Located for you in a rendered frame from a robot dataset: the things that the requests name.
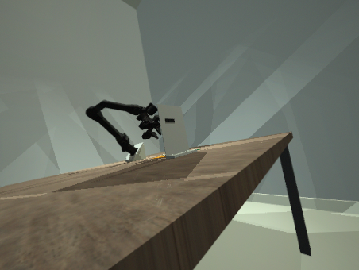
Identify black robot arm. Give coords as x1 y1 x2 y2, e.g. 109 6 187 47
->
85 100 157 156

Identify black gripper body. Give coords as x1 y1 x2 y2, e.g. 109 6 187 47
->
142 115 160 139

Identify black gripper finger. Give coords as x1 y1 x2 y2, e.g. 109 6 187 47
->
152 123 161 135
146 132 159 139

